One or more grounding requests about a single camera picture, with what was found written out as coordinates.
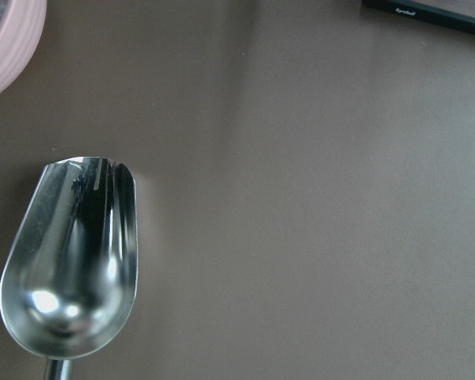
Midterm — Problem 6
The steel ice scoop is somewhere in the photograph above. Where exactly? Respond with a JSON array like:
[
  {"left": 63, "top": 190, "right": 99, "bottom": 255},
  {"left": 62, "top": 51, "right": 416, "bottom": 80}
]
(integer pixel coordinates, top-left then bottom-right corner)
[{"left": 0, "top": 157, "right": 138, "bottom": 379}]

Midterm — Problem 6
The pink bowl of ice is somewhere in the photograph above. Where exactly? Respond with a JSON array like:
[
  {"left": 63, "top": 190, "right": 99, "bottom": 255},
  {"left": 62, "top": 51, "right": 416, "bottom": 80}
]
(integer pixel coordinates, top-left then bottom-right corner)
[{"left": 0, "top": 1, "right": 48, "bottom": 93}]

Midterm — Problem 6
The black glass rack tray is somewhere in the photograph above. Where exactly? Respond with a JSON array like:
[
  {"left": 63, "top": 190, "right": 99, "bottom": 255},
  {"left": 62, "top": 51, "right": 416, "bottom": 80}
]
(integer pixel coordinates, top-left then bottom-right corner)
[{"left": 361, "top": 0, "right": 475, "bottom": 35}]

